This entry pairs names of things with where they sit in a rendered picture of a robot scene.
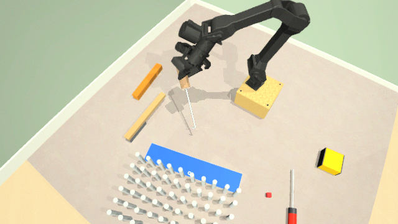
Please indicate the red-handled screwdriver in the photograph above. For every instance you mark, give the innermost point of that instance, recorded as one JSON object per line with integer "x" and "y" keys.
{"x": 292, "y": 215}

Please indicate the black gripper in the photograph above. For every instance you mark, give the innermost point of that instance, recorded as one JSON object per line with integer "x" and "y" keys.
{"x": 192, "y": 64}

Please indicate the orange flat bar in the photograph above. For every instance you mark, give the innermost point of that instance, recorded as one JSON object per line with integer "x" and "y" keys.
{"x": 138, "y": 93}

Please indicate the blue taped strip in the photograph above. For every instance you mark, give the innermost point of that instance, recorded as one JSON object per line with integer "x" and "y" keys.
{"x": 199, "y": 168}

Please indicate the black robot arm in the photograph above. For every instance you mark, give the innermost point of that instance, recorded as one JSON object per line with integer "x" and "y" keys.
{"x": 294, "y": 17}

